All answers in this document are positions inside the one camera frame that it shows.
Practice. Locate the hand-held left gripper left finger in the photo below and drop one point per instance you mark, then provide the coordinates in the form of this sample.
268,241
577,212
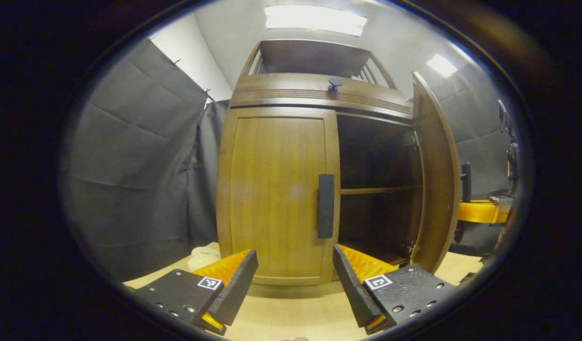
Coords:
236,289

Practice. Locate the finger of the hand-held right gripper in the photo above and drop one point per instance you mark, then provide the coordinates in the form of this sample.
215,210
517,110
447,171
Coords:
478,212

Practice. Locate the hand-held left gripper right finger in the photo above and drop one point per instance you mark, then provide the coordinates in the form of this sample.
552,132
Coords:
350,284

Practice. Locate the wooden shoe cabinet door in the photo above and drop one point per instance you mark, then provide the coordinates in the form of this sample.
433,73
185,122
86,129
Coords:
272,189
438,180

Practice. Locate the wooden double-door shoe cabinet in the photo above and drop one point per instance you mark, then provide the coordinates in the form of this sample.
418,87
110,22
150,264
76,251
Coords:
310,59

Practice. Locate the cream fabric bundle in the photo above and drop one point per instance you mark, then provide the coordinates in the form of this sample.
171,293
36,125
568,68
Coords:
203,258

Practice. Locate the black tripod stand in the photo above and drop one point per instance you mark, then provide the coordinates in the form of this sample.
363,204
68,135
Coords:
513,161

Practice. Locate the small ceiling light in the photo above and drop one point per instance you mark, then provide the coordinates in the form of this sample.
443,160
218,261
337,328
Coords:
441,65

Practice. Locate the wooden drawer with black knob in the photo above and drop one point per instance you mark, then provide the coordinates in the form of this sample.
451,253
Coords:
281,92

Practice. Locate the large rectangular ceiling light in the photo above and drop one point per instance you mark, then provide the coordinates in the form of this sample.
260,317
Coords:
314,20

